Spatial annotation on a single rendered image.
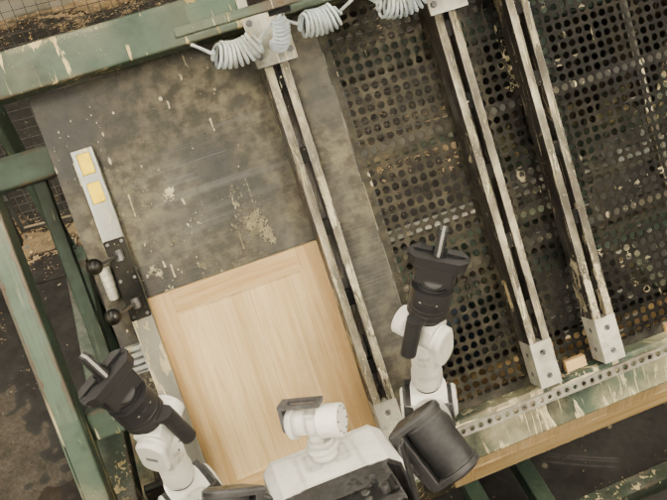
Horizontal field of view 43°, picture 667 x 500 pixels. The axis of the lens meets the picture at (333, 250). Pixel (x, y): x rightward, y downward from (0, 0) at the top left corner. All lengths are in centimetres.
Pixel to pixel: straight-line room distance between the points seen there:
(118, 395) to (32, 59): 79
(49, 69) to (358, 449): 106
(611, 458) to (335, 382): 142
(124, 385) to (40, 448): 208
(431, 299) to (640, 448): 178
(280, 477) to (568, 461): 176
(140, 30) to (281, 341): 82
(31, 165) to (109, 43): 36
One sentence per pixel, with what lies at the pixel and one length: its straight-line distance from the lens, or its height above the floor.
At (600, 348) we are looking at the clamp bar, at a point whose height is 96.
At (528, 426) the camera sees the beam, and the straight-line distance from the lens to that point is 236.
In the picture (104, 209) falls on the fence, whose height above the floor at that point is 156.
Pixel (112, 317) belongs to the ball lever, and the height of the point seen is 144.
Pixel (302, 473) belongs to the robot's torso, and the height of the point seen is 135.
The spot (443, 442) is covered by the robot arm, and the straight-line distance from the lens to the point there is 172.
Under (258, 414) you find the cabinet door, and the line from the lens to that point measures 218.
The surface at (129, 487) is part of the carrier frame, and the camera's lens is 248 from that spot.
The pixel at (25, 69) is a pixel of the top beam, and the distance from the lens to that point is 203.
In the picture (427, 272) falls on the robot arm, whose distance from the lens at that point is 171.
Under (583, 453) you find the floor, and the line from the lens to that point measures 332.
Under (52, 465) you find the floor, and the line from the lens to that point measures 365.
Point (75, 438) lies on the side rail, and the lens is 215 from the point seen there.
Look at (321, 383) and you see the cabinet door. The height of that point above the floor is 106.
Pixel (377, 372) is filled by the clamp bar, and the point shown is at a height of 108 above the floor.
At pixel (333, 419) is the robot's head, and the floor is 145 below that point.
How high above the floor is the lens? 279
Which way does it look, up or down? 43 degrees down
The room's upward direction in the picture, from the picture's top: 10 degrees counter-clockwise
